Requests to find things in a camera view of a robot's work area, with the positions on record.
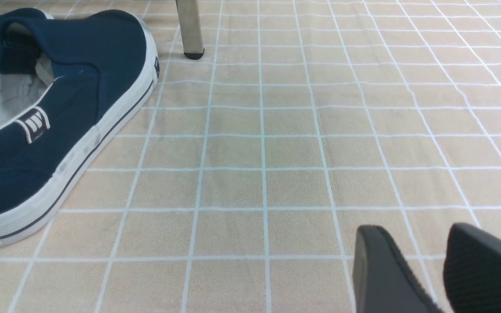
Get right navy slip-on shoe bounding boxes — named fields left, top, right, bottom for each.
left=0, top=8, right=160, bottom=247

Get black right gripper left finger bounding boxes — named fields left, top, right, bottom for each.
left=352, top=225, right=442, bottom=313

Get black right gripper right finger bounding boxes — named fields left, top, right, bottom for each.
left=443, top=223, right=501, bottom=313

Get stainless steel shoe rack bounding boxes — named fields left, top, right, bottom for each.
left=176, top=0, right=205, bottom=60

